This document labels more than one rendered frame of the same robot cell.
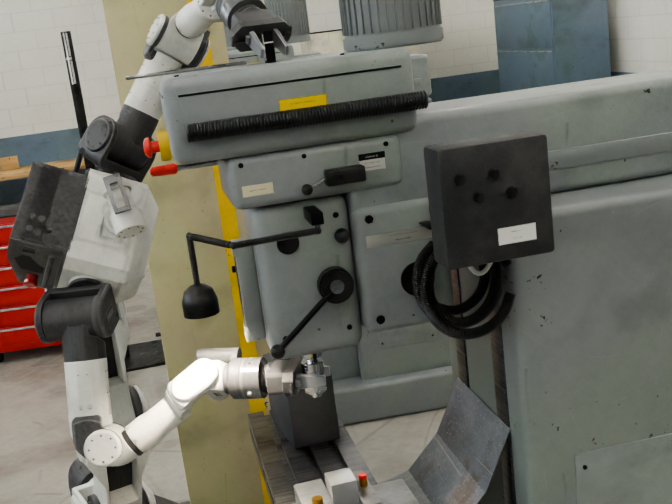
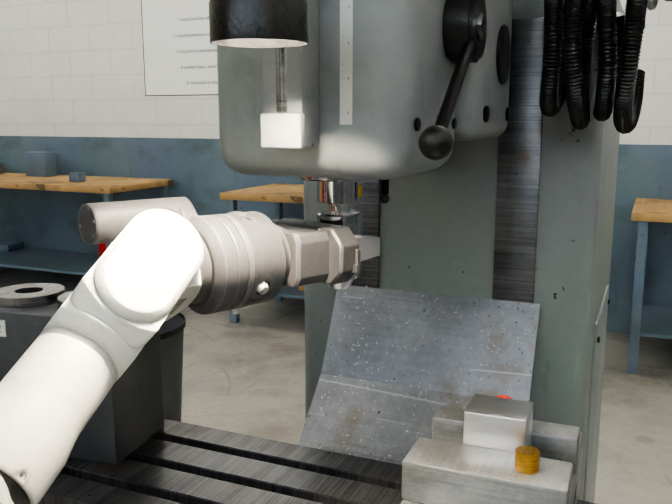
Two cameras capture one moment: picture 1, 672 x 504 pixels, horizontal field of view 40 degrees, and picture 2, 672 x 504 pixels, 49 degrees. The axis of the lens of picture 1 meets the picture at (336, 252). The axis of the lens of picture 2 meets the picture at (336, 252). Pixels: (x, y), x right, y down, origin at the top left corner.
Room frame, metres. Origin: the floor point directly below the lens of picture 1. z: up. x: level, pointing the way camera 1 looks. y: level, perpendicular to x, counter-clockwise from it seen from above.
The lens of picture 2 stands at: (1.44, 0.71, 1.37)
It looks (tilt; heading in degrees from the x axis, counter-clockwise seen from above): 10 degrees down; 304
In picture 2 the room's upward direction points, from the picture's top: straight up
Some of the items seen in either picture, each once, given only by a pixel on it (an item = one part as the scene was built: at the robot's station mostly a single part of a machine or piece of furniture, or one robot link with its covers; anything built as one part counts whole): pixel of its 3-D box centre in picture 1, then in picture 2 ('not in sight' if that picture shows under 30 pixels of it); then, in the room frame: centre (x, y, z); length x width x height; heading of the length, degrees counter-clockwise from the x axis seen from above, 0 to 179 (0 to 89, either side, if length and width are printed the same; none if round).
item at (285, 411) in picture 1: (299, 392); (65, 365); (2.26, 0.14, 1.04); 0.22 x 0.12 x 0.20; 18
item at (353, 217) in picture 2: (312, 362); (339, 216); (1.86, 0.08, 1.26); 0.05 x 0.05 x 0.01
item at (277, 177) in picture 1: (306, 165); not in sight; (1.87, 0.04, 1.68); 0.34 x 0.24 x 0.10; 101
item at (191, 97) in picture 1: (284, 101); not in sight; (1.87, 0.06, 1.81); 0.47 x 0.26 x 0.16; 101
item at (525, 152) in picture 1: (490, 199); not in sight; (1.59, -0.28, 1.62); 0.20 x 0.09 x 0.21; 101
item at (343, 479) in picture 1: (342, 490); (498, 434); (1.69, 0.05, 1.05); 0.06 x 0.05 x 0.06; 12
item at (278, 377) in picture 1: (272, 378); (271, 257); (1.88, 0.17, 1.23); 0.13 x 0.12 x 0.10; 168
